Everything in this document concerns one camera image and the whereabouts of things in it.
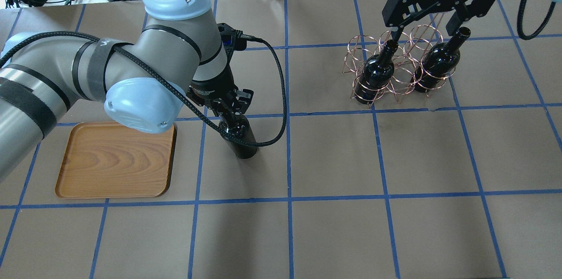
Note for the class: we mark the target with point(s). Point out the wooden tray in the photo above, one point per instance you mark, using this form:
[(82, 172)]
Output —
[(109, 160)]

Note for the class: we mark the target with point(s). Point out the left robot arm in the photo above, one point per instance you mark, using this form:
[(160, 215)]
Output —
[(181, 50)]

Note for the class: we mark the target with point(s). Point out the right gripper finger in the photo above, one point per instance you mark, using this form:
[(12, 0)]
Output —
[(396, 33), (456, 21)]

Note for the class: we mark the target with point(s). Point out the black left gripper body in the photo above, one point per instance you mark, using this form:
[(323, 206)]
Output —
[(216, 88)]

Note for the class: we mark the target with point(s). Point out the dark wine bottle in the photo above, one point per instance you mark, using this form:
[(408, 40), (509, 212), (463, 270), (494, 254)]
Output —
[(238, 126), (439, 61), (376, 74)]

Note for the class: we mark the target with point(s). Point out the copper wire wine rack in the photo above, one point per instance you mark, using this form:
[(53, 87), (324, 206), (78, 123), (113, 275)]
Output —
[(407, 61)]

